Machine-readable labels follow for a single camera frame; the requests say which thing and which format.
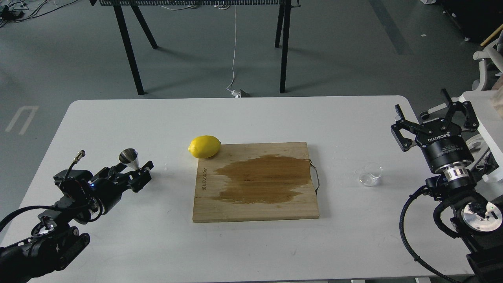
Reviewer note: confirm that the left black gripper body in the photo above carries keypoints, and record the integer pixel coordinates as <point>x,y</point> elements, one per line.
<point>101,191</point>

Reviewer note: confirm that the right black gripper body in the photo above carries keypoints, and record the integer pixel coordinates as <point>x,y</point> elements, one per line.
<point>443,145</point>

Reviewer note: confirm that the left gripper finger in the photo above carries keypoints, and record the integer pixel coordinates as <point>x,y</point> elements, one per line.
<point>117,169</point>
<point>136,180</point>

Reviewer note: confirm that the steel double jigger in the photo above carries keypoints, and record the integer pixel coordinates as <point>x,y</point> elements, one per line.
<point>129,157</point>

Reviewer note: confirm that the small clear glass cup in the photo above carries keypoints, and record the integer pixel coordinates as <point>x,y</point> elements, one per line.
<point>370,175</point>

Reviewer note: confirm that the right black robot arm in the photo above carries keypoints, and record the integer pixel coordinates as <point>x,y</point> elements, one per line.
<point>462,212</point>

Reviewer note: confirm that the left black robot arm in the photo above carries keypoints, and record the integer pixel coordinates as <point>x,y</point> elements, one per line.
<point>53,243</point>

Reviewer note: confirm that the white office chair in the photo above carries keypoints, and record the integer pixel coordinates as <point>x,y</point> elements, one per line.
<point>485,57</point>

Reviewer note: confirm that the yellow lemon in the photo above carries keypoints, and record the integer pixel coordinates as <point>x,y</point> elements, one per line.
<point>203,147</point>

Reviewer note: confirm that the wooden cutting board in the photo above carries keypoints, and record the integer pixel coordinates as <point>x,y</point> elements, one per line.
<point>255,182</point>

